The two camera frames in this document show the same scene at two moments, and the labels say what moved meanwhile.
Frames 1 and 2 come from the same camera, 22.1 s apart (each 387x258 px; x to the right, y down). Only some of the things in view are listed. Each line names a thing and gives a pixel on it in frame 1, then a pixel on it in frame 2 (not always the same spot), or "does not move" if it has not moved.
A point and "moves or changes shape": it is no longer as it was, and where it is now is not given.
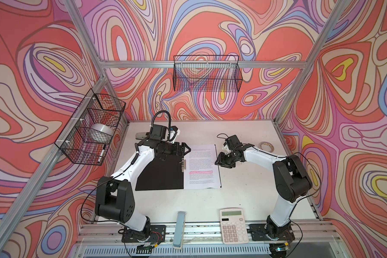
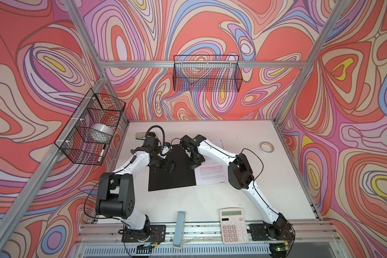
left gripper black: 181,152 -> 170,168
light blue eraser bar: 179,230 does not move
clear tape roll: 266,146 does not move
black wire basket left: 89,136 does not move
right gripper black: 222,162 -> 193,165
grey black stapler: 141,135 does not move
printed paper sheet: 201,171 moves or changes shape
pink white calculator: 234,226 does not move
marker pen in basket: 102,152 does not move
